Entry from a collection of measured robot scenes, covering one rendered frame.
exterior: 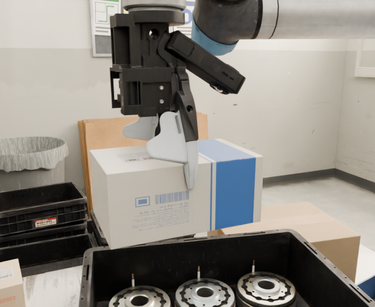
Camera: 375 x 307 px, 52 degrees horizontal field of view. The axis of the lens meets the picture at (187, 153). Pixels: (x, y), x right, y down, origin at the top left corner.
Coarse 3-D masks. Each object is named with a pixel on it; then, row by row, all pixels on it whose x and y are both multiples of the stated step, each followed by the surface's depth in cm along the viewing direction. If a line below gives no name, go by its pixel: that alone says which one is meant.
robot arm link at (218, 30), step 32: (224, 0) 49; (256, 0) 52; (288, 0) 53; (320, 0) 54; (352, 0) 54; (192, 32) 57; (224, 32) 54; (256, 32) 54; (288, 32) 55; (320, 32) 56; (352, 32) 57
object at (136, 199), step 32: (96, 160) 47; (128, 160) 46; (160, 160) 46; (224, 160) 46; (256, 160) 48; (96, 192) 49; (128, 192) 42; (160, 192) 44; (192, 192) 46; (224, 192) 47; (256, 192) 49; (128, 224) 43; (160, 224) 45; (192, 224) 47; (224, 224) 48
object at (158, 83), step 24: (120, 24) 42; (144, 24) 44; (168, 24) 44; (120, 48) 44; (144, 48) 44; (120, 72) 48; (144, 72) 43; (168, 72) 44; (120, 96) 45; (144, 96) 44; (168, 96) 45
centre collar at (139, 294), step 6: (132, 294) 64; (138, 294) 64; (144, 294) 64; (150, 294) 64; (126, 300) 63; (132, 300) 64; (150, 300) 63; (126, 306) 62; (132, 306) 61; (138, 306) 61; (144, 306) 61; (150, 306) 61
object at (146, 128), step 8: (144, 120) 52; (152, 120) 54; (128, 128) 53; (136, 128) 53; (144, 128) 53; (152, 128) 54; (128, 136) 54; (136, 136) 54; (144, 136) 55; (152, 136) 55
